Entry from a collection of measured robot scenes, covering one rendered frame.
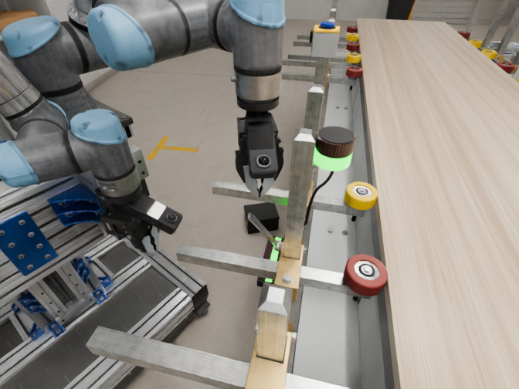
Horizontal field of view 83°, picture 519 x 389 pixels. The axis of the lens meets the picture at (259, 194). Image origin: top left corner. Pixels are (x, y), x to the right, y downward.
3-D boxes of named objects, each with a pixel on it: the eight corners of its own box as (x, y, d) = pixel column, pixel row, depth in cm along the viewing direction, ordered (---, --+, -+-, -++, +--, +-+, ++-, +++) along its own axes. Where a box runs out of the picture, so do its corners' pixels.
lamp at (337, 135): (301, 236, 58) (315, 140, 44) (304, 217, 62) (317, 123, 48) (331, 241, 57) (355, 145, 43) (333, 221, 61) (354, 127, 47)
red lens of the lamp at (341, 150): (313, 155, 45) (315, 142, 44) (317, 136, 50) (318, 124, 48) (353, 160, 44) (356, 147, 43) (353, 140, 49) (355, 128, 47)
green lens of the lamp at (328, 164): (311, 168, 47) (313, 157, 46) (314, 148, 51) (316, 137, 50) (350, 173, 46) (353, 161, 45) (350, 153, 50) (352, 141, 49)
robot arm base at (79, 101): (28, 122, 77) (8, 84, 71) (84, 103, 86) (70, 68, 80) (55, 140, 70) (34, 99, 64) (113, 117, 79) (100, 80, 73)
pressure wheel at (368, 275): (336, 311, 63) (347, 281, 56) (337, 279, 69) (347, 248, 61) (374, 319, 62) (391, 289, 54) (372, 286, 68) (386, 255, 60)
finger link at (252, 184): (256, 183, 65) (256, 147, 59) (259, 201, 61) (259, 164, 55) (242, 184, 65) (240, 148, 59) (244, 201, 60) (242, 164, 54)
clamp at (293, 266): (273, 296, 63) (273, 283, 60) (283, 248, 73) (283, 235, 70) (299, 302, 62) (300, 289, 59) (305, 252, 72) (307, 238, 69)
